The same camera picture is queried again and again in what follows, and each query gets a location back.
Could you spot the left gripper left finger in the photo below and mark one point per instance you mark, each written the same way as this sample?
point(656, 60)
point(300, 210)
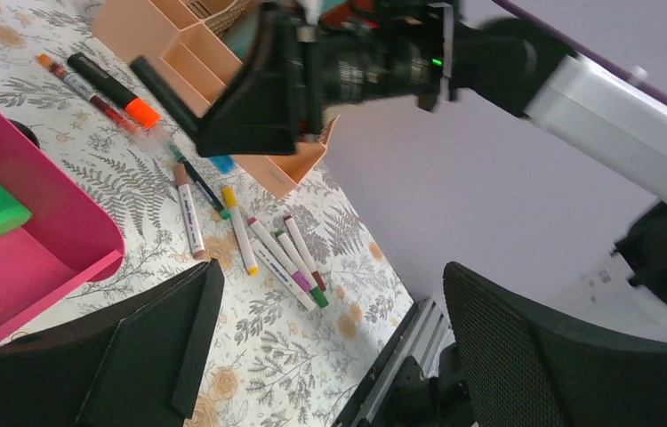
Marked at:
point(138, 362)

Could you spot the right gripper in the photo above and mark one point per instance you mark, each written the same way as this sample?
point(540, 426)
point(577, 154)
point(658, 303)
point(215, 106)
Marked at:
point(299, 65)

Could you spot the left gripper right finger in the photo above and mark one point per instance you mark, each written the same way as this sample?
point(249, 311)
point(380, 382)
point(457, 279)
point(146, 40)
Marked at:
point(530, 365)

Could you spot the peach file organizer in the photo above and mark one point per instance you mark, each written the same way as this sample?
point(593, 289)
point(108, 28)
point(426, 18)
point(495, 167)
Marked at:
point(181, 39)

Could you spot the orange cap marker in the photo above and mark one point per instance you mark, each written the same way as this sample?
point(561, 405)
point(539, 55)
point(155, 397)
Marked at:
point(124, 98)

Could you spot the pink drawer tray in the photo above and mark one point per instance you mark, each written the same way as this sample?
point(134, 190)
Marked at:
point(53, 236)

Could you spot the red thin pen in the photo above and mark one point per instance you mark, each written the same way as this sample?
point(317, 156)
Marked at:
point(86, 92)

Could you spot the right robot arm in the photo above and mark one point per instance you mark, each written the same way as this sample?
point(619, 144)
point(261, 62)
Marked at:
point(533, 72)

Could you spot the yellow tip white pen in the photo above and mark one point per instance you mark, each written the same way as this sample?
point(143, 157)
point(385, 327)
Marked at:
point(238, 225)

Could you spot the dark thin pen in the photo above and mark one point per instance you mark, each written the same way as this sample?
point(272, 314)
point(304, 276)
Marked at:
point(202, 185)

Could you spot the brown tip white pen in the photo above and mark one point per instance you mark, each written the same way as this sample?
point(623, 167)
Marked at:
point(194, 236)

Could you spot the purple tip white pen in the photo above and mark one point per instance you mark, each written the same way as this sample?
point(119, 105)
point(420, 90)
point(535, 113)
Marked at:
point(276, 249)

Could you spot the dark red tip pen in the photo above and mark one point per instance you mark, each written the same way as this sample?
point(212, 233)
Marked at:
point(302, 248)

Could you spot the floral table mat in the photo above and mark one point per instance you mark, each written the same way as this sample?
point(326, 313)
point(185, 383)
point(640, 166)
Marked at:
point(272, 363)

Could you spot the green tip pen right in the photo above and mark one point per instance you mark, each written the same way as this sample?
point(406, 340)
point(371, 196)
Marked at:
point(315, 291)

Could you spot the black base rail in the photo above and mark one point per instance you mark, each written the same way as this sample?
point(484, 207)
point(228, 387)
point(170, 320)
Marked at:
point(416, 380)

